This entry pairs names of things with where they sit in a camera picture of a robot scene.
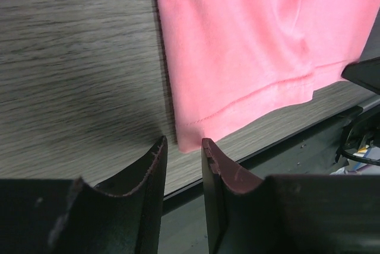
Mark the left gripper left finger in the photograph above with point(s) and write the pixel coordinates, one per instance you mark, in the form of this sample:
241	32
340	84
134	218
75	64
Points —
121	214

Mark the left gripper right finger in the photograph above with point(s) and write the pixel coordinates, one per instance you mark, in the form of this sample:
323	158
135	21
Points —
287	213

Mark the light pink t shirt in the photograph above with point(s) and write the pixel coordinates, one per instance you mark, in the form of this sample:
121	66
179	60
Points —
232	61

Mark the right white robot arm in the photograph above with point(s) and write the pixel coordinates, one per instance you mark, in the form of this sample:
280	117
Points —
364	73

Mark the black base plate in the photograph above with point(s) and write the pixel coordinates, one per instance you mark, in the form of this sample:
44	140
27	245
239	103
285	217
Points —
294	140

